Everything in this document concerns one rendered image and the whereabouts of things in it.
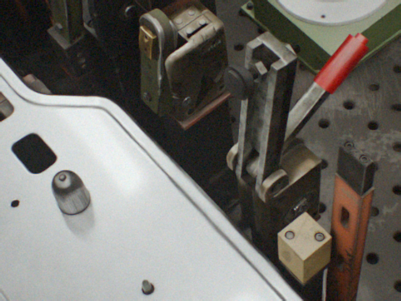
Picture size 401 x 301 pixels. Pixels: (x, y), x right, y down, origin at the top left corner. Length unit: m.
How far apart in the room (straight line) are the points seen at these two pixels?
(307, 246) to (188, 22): 0.28
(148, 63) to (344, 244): 0.28
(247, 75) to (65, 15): 0.37
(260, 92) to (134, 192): 0.21
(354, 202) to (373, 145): 0.55
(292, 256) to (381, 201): 0.44
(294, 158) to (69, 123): 0.26
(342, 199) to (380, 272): 0.45
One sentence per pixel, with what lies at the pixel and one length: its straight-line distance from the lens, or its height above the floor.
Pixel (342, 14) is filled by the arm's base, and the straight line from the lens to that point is 1.19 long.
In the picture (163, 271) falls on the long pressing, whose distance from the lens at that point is 0.75.
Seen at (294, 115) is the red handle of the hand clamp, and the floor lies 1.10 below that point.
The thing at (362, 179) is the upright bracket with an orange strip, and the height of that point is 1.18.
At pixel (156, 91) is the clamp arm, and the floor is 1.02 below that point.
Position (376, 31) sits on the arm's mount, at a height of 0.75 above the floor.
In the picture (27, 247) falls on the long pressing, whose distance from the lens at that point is 0.79.
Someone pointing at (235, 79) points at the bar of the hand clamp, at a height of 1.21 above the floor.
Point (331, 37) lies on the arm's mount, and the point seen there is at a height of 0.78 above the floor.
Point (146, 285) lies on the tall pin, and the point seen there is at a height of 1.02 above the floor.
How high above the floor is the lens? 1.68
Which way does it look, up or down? 58 degrees down
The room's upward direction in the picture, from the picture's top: 11 degrees counter-clockwise
